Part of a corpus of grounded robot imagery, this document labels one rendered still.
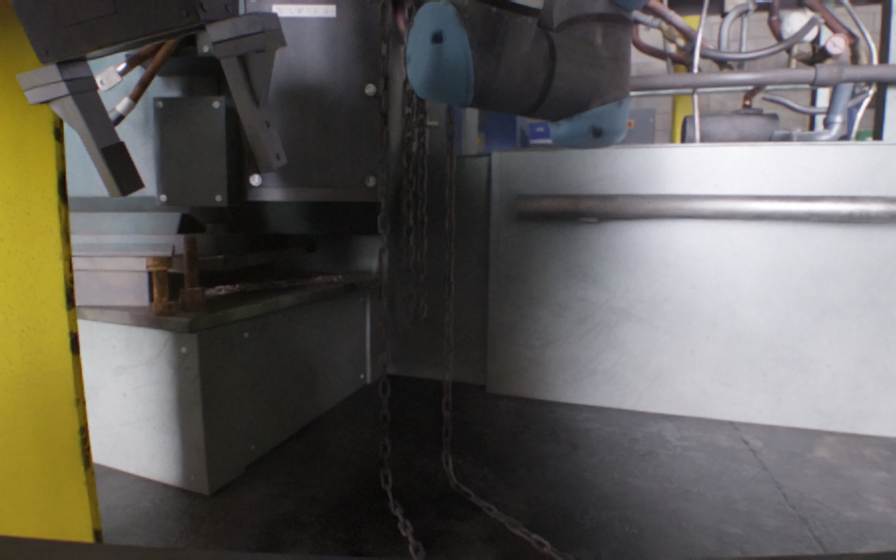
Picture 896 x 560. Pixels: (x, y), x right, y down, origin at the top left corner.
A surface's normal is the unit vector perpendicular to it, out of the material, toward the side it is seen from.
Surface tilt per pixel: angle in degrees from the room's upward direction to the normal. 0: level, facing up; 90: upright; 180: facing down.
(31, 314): 90
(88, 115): 83
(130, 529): 0
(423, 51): 90
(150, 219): 62
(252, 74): 113
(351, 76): 90
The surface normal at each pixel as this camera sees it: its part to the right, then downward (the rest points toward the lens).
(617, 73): 0.43, 0.11
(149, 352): -0.30, 0.11
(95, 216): 0.04, -0.36
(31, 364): 0.95, 0.05
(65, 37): -0.08, 0.50
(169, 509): 0.01, -0.99
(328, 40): 0.04, 0.11
